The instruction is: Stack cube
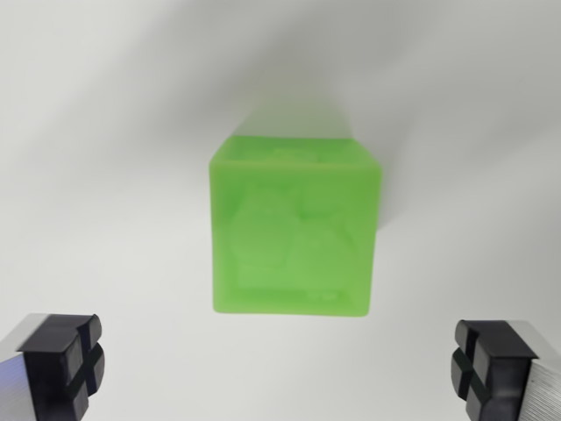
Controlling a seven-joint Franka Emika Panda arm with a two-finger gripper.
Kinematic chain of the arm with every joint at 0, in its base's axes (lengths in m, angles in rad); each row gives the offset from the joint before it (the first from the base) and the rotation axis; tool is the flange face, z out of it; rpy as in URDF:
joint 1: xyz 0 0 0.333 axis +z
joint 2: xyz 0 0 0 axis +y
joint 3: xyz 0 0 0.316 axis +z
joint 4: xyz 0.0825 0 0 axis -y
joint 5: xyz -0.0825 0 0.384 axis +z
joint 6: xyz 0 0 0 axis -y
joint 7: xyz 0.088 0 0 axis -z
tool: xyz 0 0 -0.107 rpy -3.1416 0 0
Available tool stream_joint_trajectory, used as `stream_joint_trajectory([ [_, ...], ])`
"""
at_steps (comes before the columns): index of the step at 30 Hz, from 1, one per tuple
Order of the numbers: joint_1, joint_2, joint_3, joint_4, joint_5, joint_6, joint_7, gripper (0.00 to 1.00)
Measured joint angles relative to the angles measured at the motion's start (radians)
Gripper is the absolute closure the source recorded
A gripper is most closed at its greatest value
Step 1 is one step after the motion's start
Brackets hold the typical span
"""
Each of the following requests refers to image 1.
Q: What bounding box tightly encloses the gripper left finger with black rubber pad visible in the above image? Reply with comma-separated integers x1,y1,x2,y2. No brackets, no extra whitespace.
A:
0,312,106,421

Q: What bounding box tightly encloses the gripper right finger with black rubber pad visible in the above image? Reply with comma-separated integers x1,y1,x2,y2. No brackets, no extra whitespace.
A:
450,318,561,421

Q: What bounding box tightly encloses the green embossed cube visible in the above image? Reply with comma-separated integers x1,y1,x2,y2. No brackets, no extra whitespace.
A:
206,133,383,318

